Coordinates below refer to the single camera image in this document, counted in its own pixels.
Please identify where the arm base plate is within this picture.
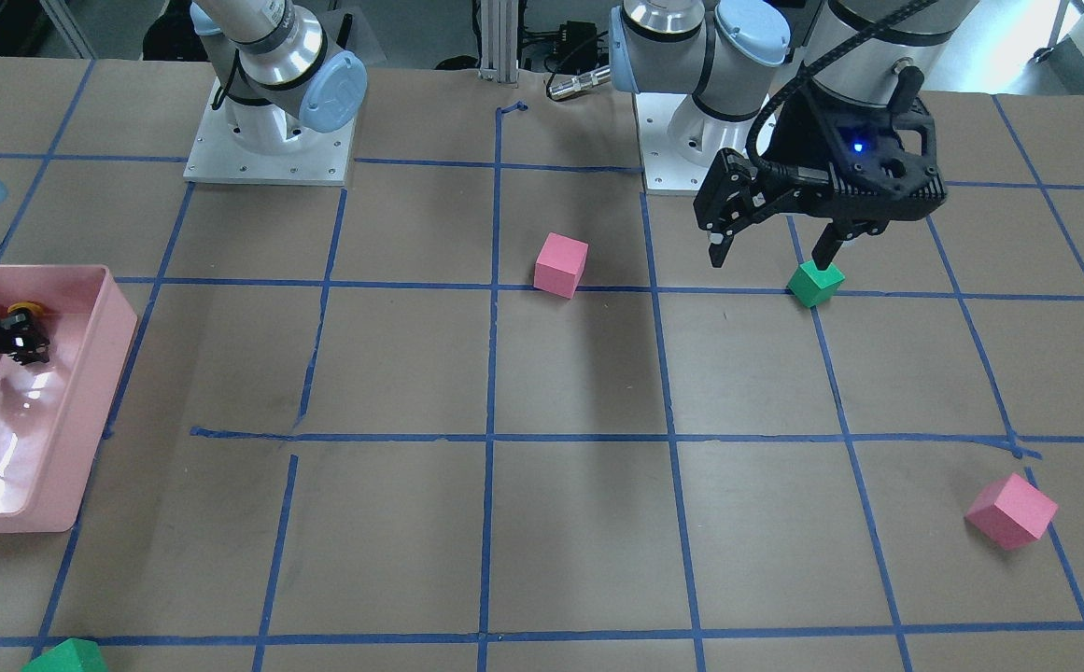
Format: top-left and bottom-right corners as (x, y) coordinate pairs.
(183, 81), (357, 188)
(634, 92), (754, 196)

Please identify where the pink cube centre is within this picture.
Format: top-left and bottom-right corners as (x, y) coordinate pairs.
(532, 232), (589, 300)

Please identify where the green cube near left arm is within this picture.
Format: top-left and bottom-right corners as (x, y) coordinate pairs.
(786, 260), (846, 309)

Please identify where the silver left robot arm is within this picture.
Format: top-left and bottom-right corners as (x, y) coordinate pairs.
(607, 1), (975, 271)

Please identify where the yellow push button switch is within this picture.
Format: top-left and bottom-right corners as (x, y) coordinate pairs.
(7, 301), (46, 319)

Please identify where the green cube near bin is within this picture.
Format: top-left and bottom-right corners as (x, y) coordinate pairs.
(21, 638), (109, 672)

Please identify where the pink plastic bin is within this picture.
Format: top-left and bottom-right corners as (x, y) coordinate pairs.
(0, 264), (137, 533)

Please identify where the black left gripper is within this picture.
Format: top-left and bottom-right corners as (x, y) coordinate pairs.
(694, 90), (949, 272)

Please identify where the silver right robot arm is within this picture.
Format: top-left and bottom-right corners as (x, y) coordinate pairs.
(0, 1), (367, 366)

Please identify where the pink cube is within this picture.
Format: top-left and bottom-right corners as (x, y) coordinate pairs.
(964, 473), (1059, 552)
(532, 232), (589, 300)

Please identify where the pink cube far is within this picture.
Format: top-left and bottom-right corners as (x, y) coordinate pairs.
(964, 473), (1059, 552)

